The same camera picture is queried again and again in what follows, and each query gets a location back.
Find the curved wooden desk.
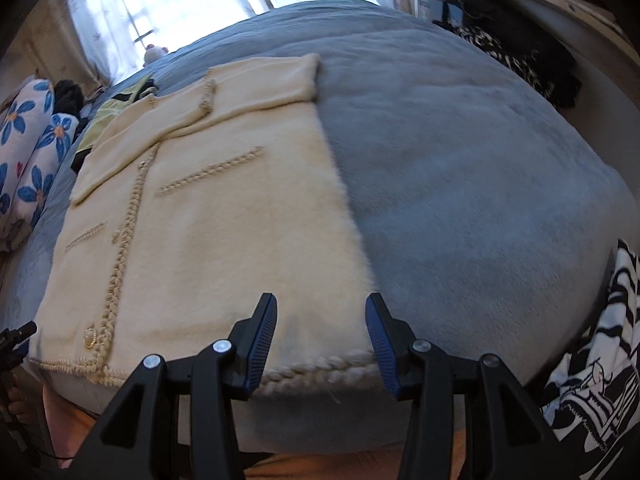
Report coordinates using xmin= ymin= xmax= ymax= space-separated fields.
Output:
xmin=420 ymin=0 xmax=640 ymax=126

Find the green and black folded garment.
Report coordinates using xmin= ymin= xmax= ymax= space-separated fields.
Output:
xmin=72 ymin=77 xmax=161 ymax=171

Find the black clothes pile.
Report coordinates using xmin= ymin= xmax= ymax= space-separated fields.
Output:
xmin=425 ymin=0 xmax=583 ymax=108

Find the black white striped cloth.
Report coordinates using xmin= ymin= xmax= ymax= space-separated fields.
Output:
xmin=542 ymin=239 xmax=640 ymax=480

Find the blue floral rolled quilt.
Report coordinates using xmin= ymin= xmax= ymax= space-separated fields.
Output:
xmin=0 ymin=79 xmax=78 ymax=253

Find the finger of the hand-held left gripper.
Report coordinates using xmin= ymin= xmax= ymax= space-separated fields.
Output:
xmin=0 ymin=321 xmax=38 ymax=358

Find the cream fuzzy braided cardigan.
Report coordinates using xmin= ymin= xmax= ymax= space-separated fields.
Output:
xmin=27 ymin=52 xmax=381 ymax=401

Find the black white speckled cloth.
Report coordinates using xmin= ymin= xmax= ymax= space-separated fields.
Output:
xmin=452 ymin=25 xmax=553 ymax=101

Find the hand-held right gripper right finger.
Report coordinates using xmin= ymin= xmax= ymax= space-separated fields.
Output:
xmin=365 ymin=292 xmax=576 ymax=480

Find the black clothes heap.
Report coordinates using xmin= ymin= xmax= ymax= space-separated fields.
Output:
xmin=54 ymin=79 xmax=86 ymax=116

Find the beige floral curtain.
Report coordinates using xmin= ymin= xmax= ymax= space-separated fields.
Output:
xmin=20 ymin=0 xmax=111 ymax=91

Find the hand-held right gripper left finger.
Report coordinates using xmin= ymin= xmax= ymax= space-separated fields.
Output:
xmin=70 ymin=292 xmax=279 ymax=480

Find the blue bed blanket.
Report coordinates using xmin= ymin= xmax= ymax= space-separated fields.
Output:
xmin=0 ymin=0 xmax=631 ymax=461

